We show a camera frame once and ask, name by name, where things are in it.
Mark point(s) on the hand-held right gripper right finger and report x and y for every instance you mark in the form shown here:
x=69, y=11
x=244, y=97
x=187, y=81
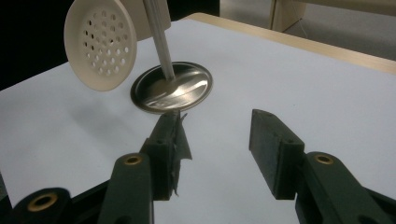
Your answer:
x=323, y=193

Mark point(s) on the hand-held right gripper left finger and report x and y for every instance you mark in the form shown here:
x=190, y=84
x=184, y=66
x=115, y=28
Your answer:
x=130, y=186

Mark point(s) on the metal utensil rack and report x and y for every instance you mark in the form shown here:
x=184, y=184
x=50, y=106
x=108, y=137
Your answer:
x=186, y=90

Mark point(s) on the beige perforated skimmer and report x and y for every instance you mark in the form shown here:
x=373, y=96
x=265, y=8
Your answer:
x=74, y=40

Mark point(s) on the white table sheet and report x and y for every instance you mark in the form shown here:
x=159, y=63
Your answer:
x=249, y=77

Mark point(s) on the beige wooden furniture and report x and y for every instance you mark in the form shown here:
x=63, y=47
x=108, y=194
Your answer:
x=286, y=15

